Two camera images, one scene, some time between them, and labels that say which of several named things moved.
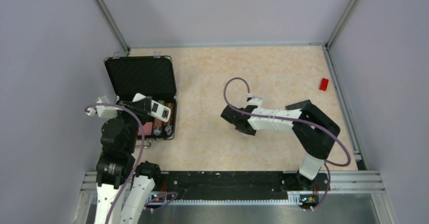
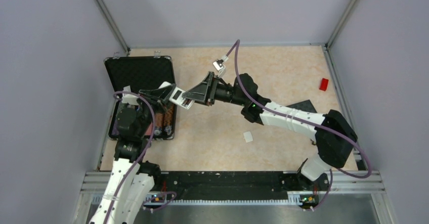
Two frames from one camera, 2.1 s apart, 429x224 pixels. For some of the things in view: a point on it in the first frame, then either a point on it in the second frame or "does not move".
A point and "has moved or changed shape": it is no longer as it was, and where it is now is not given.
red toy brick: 324,84 does not move
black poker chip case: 152,76 does not move
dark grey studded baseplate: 299,105 does not move
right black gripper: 251,132 to 206,92
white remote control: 158,110 has moved or changed shape
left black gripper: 141,107 to 161,98
